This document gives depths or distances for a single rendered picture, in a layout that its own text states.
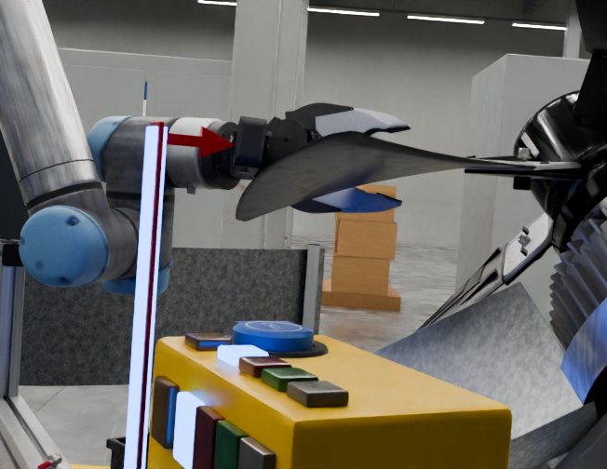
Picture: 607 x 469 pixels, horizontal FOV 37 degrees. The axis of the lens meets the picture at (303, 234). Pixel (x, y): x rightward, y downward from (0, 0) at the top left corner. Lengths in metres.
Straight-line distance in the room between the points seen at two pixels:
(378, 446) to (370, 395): 0.03
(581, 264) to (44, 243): 0.47
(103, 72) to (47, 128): 6.13
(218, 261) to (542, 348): 2.01
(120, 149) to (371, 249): 7.96
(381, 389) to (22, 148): 0.58
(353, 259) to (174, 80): 2.94
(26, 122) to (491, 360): 0.47
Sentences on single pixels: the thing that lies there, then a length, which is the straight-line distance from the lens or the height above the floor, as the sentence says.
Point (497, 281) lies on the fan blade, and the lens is 0.91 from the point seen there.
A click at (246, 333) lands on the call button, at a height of 1.08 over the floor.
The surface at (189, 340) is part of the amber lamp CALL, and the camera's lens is 0.43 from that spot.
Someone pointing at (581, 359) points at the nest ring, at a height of 1.03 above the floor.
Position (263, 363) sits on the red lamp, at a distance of 0.38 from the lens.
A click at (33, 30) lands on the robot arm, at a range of 0.92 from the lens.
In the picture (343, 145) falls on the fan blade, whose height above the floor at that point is 1.18.
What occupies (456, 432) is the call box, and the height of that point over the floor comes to 1.06.
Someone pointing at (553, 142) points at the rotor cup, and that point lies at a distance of 0.88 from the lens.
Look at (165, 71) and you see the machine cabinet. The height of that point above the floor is 1.94.
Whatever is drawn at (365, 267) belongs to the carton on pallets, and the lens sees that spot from 8.91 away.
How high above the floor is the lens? 1.15
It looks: 3 degrees down
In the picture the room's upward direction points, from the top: 4 degrees clockwise
